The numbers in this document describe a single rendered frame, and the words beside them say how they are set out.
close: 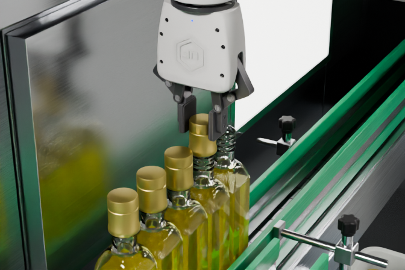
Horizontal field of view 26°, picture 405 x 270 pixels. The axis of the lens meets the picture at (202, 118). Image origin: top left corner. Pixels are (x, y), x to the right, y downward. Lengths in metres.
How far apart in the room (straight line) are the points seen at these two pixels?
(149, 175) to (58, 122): 0.13
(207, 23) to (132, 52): 0.17
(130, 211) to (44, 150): 0.14
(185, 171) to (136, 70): 0.18
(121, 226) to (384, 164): 0.81
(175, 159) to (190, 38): 0.14
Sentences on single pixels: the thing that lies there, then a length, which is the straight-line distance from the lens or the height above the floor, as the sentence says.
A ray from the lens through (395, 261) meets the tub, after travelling 1.46.
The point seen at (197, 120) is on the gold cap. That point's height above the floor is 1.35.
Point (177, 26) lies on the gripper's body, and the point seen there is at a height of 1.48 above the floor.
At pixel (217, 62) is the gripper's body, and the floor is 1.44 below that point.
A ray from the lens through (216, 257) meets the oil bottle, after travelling 1.15.
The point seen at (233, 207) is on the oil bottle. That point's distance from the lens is 1.16.
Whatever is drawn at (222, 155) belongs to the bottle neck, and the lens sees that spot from 1.14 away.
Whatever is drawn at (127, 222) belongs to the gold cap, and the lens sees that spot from 0.96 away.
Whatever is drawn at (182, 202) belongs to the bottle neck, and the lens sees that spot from 1.06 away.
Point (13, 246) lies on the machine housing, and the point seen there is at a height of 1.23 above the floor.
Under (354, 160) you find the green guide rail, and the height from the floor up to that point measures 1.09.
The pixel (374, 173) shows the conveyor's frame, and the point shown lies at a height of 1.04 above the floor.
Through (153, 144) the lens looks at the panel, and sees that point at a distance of 1.23.
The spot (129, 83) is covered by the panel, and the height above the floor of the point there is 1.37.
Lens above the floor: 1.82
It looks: 26 degrees down
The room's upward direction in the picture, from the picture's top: straight up
